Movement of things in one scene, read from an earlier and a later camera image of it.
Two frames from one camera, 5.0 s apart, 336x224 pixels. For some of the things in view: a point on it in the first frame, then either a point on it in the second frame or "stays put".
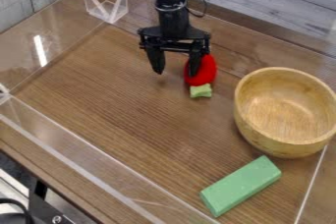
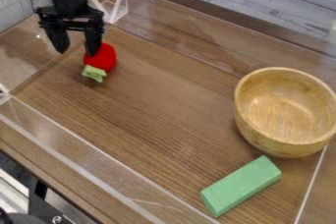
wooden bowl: [286, 111] stays put
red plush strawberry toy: [200, 83] → [104, 59]
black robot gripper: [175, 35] → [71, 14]
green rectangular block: [234, 190] stays put
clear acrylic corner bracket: [110, 11] stays put
